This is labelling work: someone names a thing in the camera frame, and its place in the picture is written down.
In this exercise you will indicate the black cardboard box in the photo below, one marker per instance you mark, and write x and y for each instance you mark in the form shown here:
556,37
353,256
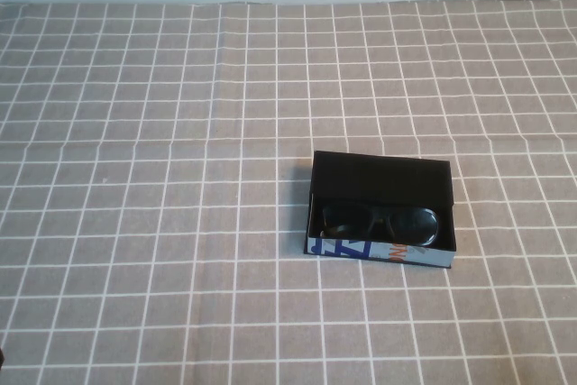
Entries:
378,177

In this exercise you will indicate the black framed glasses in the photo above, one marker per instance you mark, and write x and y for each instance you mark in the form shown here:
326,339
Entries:
417,227

